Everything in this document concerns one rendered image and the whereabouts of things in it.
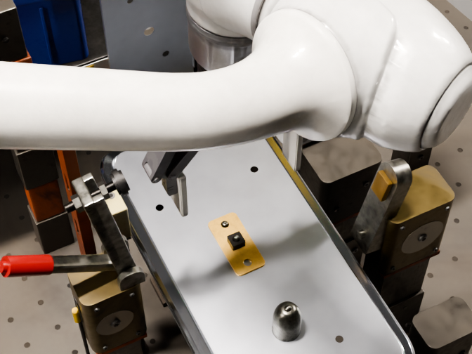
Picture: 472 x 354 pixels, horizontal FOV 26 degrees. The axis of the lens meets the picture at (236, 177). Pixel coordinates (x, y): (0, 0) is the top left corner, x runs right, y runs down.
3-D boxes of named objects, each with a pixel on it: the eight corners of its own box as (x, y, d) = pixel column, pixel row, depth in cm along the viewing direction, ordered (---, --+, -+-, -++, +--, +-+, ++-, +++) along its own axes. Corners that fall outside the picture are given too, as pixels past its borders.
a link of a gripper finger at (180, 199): (186, 176, 104) (179, 179, 103) (188, 215, 109) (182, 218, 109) (173, 155, 105) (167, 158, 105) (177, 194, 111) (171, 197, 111)
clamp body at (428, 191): (434, 329, 149) (480, 191, 121) (364, 363, 146) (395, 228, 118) (409, 294, 152) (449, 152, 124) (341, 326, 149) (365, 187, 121)
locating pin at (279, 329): (304, 341, 116) (307, 312, 111) (279, 352, 115) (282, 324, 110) (291, 318, 118) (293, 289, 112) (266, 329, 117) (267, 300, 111)
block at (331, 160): (380, 267, 155) (404, 153, 132) (312, 298, 152) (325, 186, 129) (355, 231, 159) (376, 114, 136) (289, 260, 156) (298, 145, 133)
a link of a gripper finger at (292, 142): (284, 112, 109) (290, 110, 109) (282, 153, 114) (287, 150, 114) (298, 132, 107) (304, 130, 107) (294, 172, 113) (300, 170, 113)
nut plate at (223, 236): (266, 265, 120) (267, 259, 119) (237, 277, 119) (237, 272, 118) (234, 212, 124) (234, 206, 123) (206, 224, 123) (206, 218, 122)
